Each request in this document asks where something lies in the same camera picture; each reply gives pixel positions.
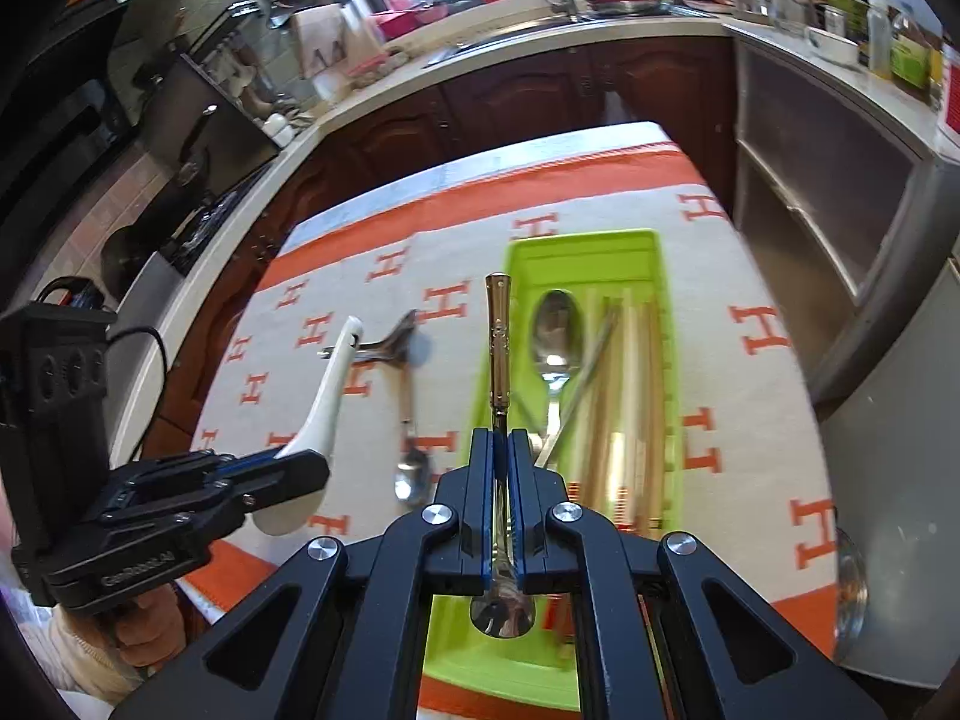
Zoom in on black kettle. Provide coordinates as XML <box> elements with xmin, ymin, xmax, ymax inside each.
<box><xmin>36</xmin><ymin>276</ymin><xmax>104</xmax><ymax>312</ymax></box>

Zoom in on green plastic utensil tray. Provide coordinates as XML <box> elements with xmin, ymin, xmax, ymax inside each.
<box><xmin>418</xmin><ymin>228</ymin><xmax>685</xmax><ymax>715</ymax></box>

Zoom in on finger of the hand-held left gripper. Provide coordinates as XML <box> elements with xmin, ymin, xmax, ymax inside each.
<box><xmin>111</xmin><ymin>446</ymin><xmax>284</xmax><ymax>501</ymax></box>
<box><xmin>96</xmin><ymin>448</ymin><xmax>332</xmax><ymax>542</ymax></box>

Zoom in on red striped wooden chopstick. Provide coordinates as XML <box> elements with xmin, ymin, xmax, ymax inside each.
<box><xmin>619</xmin><ymin>300</ymin><xmax>652</xmax><ymax>535</ymax></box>
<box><xmin>645</xmin><ymin>295</ymin><xmax>671</xmax><ymax>535</ymax></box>

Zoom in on white ceramic soup spoon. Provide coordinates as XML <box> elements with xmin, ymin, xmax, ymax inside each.
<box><xmin>250</xmin><ymin>316</ymin><xmax>366</xmax><ymax>537</ymax></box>

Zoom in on person's left hand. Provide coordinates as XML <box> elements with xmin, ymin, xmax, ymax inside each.
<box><xmin>111</xmin><ymin>585</ymin><xmax>188</xmax><ymax>671</ymax></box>

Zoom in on black cable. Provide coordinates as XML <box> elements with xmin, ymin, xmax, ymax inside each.
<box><xmin>105</xmin><ymin>324</ymin><xmax>170</xmax><ymax>451</ymax></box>

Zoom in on gas stove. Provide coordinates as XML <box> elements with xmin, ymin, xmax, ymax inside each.
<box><xmin>160</xmin><ymin>178</ymin><xmax>265</xmax><ymax>272</ymax></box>

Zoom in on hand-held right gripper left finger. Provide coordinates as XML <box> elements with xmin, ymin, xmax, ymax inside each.
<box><xmin>111</xmin><ymin>426</ymin><xmax>499</xmax><ymax>720</ymax></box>

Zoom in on orange and beige printed blanket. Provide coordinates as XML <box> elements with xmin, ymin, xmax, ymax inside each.
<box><xmin>178</xmin><ymin>141</ymin><xmax>842</xmax><ymax>718</ymax></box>

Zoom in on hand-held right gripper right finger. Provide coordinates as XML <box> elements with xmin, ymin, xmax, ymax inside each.
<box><xmin>507</xmin><ymin>427</ymin><xmax>883</xmax><ymax>720</ymax></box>

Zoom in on large steel spoon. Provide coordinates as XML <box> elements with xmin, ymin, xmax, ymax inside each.
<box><xmin>529</xmin><ymin>289</ymin><xmax>587</xmax><ymax>452</ymax></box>

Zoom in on red plastic basin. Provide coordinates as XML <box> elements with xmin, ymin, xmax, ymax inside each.
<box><xmin>373</xmin><ymin>3</ymin><xmax>445</xmax><ymax>40</ymax></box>

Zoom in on white ceramic bowl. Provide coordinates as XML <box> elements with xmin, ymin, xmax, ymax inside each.
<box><xmin>805</xmin><ymin>25</ymin><xmax>861</xmax><ymax>67</ymax></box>

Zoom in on small steel spoon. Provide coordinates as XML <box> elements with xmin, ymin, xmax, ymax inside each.
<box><xmin>394</xmin><ymin>358</ymin><xmax>434</xmax><ymax>506</ymax></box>

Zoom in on brown wooden kitchen cabinets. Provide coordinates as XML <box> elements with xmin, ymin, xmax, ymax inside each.
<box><xmin>148</xmin><ymin>36</ymin><xmax>742</xmax><ymax>460</ymax></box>

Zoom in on person's left forearm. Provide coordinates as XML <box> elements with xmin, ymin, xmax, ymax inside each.
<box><xmin>21</xmin><ymin>604</ymin><xmax>145</xmax><ymax>695</ymax></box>

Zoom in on stainless steel stove panel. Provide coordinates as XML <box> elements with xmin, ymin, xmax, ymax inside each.
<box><xmin>137</xmin><ymin>51</ymin><xmax>280</xmax><ymax>197</ymax></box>

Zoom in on green labelled bottle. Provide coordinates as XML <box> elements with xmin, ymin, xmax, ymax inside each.
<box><xmin>891</xmin><ymin>11</ymin><xmax>936</xmax><ymax>91</ymax></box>

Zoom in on white kitchen countertop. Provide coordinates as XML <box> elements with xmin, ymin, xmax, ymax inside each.
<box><xmin>111</xmin><ymin>9</ymin><xmax>960</xmax><ymax>432</ymax></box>

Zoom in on gold handled steel spoon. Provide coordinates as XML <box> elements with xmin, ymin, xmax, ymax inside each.
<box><xmin>470</xmin><ymin>273</ymin><xmax>536</xmax><ymax>640</ymax></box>

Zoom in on stainless steel bowl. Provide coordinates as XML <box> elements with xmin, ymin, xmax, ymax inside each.
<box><xmin>831</xmin><ymin>523</ymin><xmax>872</xmax><ymax>662</ymax></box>

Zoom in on brown paper bag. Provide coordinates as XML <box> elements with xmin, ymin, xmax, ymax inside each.
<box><xmin>288</xmin><ymin>3</ymin><xmax>355</xmax><ymax>81</ymax></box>

